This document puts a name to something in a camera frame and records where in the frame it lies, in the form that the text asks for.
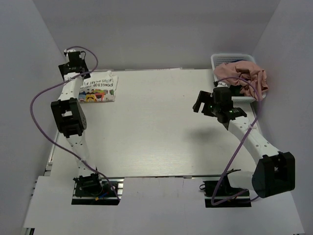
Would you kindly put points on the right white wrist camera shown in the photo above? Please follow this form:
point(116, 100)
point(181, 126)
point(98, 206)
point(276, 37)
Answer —
point(219, 84)

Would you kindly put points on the white plastic basket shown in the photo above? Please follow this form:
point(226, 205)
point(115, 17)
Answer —
point(217, 59)

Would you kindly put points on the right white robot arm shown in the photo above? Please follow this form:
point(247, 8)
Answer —
point(275, 170)

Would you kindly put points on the pink t shirt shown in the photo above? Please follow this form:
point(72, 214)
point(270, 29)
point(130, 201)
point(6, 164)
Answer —
point(247, 75)

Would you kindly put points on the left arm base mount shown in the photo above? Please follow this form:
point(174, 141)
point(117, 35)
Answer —
point(95, 190)

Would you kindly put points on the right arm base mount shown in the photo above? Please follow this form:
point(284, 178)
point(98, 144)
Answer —
point(224, 190)

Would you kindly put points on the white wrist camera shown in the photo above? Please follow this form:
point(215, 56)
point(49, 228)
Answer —
point(66, 51)
point(219, 84)

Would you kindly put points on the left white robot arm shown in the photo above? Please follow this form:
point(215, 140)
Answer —
point(68, 114)

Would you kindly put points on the dark green t shirt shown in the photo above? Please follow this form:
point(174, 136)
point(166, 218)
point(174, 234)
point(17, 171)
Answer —
point(235, 90)

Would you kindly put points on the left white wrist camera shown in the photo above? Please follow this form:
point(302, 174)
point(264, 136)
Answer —
point(66, 51)

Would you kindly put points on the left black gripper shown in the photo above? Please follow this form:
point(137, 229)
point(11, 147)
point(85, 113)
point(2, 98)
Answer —
point(71, 67)

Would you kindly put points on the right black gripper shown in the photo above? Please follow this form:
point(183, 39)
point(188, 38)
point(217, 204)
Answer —
point(204, 102)

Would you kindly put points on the white printed t shirt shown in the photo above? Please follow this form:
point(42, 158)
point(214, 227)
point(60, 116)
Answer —
point(100, 87)

